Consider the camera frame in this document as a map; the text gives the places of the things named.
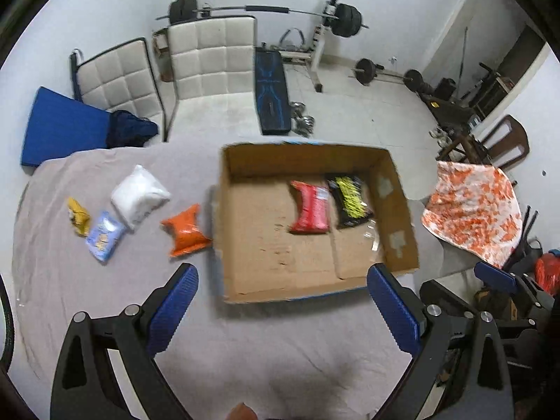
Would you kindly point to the yellow snack packet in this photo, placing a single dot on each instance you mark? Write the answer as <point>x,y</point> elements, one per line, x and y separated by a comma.
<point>78,218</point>

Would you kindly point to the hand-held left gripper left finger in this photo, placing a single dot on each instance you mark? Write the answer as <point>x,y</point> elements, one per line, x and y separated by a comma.
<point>175,306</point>

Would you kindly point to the grey bed sheet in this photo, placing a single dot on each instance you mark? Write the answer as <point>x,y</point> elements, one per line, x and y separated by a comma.
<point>109,297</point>

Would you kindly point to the large white padded chair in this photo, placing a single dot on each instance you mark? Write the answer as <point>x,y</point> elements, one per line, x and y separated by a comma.
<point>210,65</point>

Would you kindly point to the black blue weight bench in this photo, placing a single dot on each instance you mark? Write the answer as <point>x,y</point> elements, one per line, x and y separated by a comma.
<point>271,92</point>

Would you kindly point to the barbell with foam pad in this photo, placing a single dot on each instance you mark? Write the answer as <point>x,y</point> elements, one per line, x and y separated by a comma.
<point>267,8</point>

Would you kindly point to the short barbell with plates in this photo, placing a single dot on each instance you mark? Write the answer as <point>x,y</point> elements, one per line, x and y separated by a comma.
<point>385,75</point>

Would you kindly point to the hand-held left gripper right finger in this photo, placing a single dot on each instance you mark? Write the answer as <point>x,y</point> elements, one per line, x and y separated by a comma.
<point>393,310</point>

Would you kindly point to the brown wooden chair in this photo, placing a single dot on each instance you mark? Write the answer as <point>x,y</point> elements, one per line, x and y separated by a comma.
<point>509,142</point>

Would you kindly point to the white barbell rack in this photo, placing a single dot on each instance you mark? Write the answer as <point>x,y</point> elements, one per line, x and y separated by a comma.
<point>321,48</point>

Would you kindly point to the dark wooden shelf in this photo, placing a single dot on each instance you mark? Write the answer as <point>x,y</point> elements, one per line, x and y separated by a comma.
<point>492,87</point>

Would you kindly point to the red plastic bag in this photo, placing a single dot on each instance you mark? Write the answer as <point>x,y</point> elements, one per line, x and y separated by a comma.
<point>549,273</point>

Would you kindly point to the light blue snack packet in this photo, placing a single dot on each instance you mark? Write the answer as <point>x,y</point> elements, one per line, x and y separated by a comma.
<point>104,236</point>

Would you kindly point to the small white padded chair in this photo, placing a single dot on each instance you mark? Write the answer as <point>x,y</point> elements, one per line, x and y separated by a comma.
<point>116,78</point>

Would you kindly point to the dark exercise machine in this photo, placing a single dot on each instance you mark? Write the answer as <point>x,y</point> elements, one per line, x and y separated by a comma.
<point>450,105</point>

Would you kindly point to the black yellow-print snack packet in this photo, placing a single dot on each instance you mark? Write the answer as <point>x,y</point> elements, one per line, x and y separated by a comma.
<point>352,201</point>

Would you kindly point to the orange white patterned towel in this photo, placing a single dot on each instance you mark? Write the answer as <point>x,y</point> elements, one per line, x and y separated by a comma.
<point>474,210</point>

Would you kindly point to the cardboard box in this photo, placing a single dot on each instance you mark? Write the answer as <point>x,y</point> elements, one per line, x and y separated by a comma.
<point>302,245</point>

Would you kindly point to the red snack packet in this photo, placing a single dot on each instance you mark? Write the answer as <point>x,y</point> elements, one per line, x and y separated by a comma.
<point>310,210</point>

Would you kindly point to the blue foam mat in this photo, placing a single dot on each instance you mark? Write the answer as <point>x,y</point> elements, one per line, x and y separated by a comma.
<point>61,127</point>

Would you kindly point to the dark blue cloth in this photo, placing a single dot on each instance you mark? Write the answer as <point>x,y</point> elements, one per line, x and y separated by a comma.
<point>131,130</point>

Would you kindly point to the white soft packet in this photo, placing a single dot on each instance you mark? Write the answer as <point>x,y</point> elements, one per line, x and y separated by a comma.
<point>138,197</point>

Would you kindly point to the small wooden stool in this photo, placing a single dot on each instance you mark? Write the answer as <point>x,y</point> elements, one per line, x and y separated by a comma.
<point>161,52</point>

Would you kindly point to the chrome dumbbells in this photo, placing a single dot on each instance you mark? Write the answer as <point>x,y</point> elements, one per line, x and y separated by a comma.
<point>302,118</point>

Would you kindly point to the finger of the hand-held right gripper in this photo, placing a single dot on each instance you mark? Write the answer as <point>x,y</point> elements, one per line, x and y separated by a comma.
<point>498,278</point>
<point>442,293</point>

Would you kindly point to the orange snack packet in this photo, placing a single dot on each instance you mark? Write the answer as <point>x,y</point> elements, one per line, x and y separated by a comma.
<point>186,232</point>

